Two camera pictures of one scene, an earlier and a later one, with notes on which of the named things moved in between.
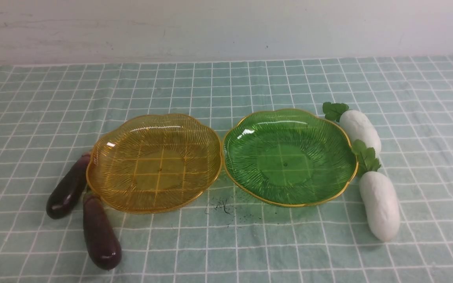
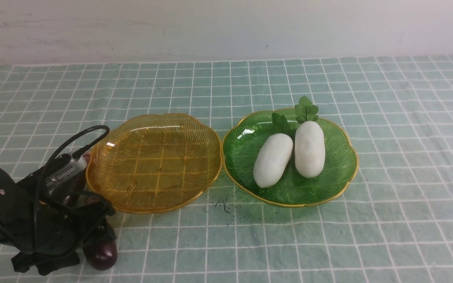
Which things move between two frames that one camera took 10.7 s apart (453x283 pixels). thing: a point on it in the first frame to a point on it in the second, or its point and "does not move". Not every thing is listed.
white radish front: (380, 201) to (275, 153)
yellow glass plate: (153, 163) does not move
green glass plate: (288, 157) does not move
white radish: (358, 126) to (310, 143)
